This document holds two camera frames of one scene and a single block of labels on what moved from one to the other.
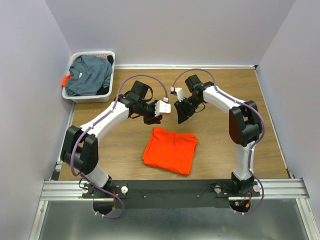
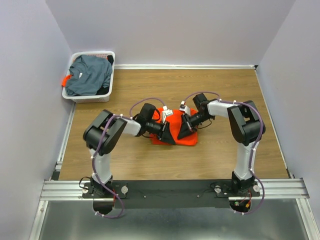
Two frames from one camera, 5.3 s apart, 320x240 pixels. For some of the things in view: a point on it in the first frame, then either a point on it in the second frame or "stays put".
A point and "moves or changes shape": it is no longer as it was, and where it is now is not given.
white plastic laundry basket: x=92 y=98 stays put
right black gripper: x=183 y=113 to x=186 y=128
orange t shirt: x=172 y=151 moves or changes shape
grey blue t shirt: x=90 y=73 stays put
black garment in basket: x=110 y=58 stays put
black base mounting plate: x=168 y=193 stays put
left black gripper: x=153 y=119 to x=165 y=135
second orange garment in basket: x=64 y=81 stays put
